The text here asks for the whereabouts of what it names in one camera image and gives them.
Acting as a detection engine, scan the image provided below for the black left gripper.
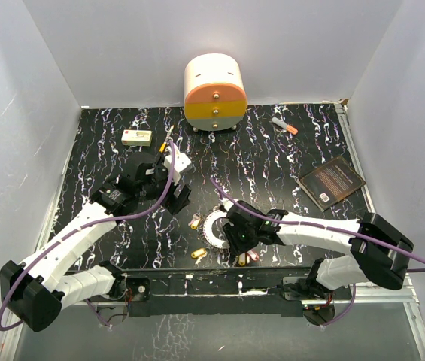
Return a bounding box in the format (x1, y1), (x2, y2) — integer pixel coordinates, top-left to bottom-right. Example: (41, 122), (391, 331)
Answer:
(136, 157), (190, 213)

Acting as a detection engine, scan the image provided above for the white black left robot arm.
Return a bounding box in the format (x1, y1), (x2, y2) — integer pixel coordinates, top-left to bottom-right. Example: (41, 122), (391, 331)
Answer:
(0, 146), (192, 332)

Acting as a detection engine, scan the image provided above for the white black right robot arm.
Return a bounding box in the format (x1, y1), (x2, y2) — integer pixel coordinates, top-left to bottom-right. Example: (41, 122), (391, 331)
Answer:
(221, 200), (414, 299)

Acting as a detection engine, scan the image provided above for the red key tag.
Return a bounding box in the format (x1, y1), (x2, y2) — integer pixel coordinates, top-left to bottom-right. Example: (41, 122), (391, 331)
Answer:
(246, 250), (260, 262)

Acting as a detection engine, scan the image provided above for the yellow key tag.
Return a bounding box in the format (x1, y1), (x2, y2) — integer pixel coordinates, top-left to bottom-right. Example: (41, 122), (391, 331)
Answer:
(188, 213), (202, 229)
(191, 248), (207, 259)

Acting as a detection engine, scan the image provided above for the yellow and white pen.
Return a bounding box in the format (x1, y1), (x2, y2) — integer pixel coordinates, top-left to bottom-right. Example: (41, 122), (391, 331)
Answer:
(159, 124), (175, 153)

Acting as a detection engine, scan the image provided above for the white small cardboard box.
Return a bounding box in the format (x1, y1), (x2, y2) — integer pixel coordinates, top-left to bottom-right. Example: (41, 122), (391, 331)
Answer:
(121, 129), (153, 147)

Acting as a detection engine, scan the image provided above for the dark paperback book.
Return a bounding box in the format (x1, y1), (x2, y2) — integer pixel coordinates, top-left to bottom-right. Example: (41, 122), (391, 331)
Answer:
(297, 156), (366, 212)

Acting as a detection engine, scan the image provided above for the round three-colour drawer cabinet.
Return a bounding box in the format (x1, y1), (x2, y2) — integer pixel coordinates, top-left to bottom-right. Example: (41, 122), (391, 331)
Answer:
(184, 53), (247, 132)

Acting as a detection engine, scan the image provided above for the orange and grey marker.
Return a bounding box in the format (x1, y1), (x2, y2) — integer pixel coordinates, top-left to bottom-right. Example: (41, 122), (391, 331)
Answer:
(271, 117), (299, 135)

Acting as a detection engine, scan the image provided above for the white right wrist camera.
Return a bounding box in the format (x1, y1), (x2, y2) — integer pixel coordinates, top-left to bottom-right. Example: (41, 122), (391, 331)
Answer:
(218, 199), (234, 213)

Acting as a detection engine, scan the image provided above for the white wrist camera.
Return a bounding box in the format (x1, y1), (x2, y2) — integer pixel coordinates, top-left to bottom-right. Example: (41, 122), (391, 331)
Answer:
(218, 199), (234, 213)
(164, 149), (192, 182)

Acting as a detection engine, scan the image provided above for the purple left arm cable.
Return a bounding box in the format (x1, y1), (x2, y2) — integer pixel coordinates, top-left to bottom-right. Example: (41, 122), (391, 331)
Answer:
(0, 141), (179, 332)

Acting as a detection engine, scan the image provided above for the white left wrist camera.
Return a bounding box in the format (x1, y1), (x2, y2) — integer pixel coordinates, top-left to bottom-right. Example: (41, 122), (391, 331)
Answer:
(164, 149), (192, 182)

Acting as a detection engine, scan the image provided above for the aluminium frame rail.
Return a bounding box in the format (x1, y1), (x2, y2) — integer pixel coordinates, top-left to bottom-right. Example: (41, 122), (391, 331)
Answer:
(0, 276), (425, 360)

